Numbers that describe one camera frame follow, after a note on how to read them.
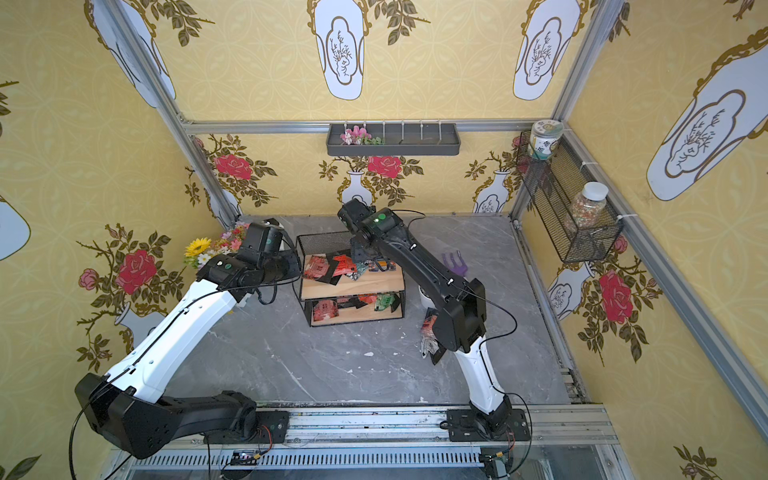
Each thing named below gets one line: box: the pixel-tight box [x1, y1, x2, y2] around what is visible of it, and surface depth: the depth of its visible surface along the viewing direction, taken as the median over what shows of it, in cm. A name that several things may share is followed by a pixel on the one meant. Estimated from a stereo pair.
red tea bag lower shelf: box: [313, 299, 340, 322], surface depth 94 cm
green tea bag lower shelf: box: [374, 292, 396, 311], surface depth 96 cm
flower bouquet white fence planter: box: [184, 221, 250, 270], surface depth 90 cm
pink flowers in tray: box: [340, 125, 383, 145], surface depth 89 cm
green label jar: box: [530, 119, 564, 160], surface depth 87 cm
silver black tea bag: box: [420, 335, 440, 359], surface depth 87 cm
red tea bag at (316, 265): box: [304, 253, 330, 279], surface depth 86 cm
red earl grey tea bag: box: [420, 314, 438, 337], surface depth 92 cm
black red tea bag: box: [320, 253, 357, 286], surface depth 86 cm
